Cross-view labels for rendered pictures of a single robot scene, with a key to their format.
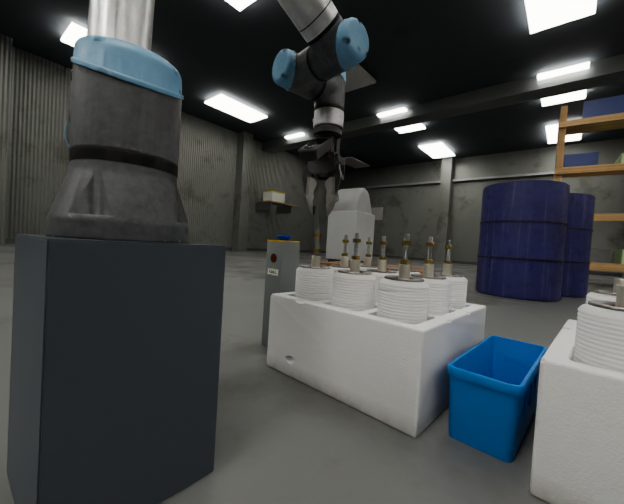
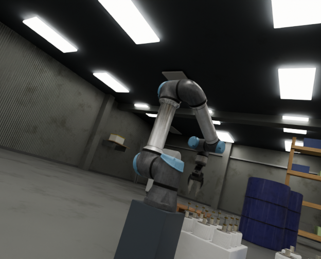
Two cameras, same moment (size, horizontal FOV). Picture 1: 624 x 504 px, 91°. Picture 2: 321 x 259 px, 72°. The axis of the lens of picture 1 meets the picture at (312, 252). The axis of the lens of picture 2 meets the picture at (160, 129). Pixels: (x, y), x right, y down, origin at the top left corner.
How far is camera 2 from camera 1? 0.76 m
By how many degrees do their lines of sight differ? 15
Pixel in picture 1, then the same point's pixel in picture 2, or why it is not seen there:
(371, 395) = not seen: outside the picture
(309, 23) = (210, 141)
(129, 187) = (173, 197)
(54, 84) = (4, 39)
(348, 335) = (201, 248)
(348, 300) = (201, 234)
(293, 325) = not seen: hidden behind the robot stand
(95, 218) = (166, 205)
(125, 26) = (163, 138)
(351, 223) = not seen: hidden behind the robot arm
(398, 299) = (221, 238)
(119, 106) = (175, 176)
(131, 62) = (179, 166)
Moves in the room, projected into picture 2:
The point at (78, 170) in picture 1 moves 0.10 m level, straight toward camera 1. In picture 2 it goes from (162, 190) to (180, 196)
